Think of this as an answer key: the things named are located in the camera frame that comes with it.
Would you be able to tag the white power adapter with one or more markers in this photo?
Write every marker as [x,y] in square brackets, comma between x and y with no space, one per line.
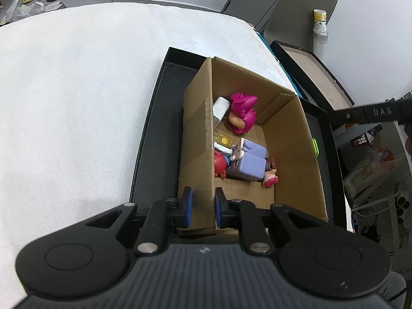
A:
[219,109]

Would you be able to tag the lavender toy cube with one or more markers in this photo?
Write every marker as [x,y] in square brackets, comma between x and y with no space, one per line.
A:
[248,161]

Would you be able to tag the blue red crab figurine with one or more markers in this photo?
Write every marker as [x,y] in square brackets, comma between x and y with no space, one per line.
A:
[222,162]

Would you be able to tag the black framed board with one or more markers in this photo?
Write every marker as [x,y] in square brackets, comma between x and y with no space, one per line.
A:
[311,78]

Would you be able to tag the black tray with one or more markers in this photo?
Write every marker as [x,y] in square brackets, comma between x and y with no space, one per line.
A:
[156,173]

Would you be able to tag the brown-haired boy figurine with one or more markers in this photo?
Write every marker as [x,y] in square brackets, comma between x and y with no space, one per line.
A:
[270,177]

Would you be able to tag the yellow white bottle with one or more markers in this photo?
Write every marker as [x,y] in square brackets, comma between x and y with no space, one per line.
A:
[320,22]

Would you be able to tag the person's right hand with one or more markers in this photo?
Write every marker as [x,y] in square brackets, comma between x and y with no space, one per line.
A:
[408,145]

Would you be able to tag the brown cardboard box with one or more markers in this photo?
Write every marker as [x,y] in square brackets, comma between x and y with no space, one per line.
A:
[281,126]

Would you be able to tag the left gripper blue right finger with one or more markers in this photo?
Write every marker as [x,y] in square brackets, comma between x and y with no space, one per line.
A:
[223,213]

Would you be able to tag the pink dinosaur costume figurine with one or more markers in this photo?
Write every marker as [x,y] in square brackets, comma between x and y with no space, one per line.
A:
[242,116]

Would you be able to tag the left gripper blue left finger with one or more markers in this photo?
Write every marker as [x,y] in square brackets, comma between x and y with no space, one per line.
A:
[182,216]

